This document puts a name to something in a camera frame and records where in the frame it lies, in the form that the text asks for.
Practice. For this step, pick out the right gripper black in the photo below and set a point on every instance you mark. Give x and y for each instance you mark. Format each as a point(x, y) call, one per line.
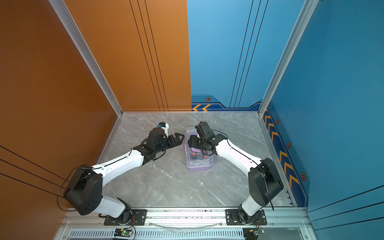
point(192, 142)

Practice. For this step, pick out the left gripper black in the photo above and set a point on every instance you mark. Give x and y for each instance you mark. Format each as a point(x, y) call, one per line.
point(178, 141)

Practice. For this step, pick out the clear toolbox lid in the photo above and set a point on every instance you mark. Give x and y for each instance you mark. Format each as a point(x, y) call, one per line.
point(194, 155)

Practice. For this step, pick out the purple toolbox base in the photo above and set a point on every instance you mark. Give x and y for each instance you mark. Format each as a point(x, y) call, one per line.
point(198, 167)

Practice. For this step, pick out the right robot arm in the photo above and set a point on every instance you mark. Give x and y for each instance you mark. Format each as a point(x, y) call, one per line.
point(264, 179)

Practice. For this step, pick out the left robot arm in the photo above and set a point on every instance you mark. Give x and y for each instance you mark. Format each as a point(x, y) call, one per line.
point(85, 189)

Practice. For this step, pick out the right green circuit board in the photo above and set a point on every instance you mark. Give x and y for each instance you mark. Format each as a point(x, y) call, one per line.
point(252, 233)

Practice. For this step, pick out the green circuit board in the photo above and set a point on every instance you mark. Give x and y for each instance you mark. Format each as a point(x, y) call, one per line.
point(123, 234)
point(252, 233)

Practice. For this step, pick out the left green circuit board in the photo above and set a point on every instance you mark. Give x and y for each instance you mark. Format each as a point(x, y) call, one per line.
point(123, 234)

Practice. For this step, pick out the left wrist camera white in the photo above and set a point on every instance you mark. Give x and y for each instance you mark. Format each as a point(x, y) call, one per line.
point(164, 126)

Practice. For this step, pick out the aluminium front rail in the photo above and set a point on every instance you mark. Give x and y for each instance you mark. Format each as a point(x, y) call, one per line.
point(209, 217)

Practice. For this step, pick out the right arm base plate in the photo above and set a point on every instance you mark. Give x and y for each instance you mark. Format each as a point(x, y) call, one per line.
point(239, 217)

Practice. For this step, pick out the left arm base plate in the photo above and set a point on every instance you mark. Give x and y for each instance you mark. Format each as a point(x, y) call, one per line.
point(135, 217)

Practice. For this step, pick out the right aluminium corner post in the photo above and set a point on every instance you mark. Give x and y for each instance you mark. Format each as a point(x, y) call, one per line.
point(292, 43)

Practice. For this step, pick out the aluminium corner post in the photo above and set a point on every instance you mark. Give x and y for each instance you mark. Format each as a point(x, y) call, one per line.
point(292, 43)
point(76, 36)

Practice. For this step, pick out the left aluminium corner post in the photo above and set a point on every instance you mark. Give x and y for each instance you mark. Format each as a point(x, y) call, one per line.
point(76, 36)

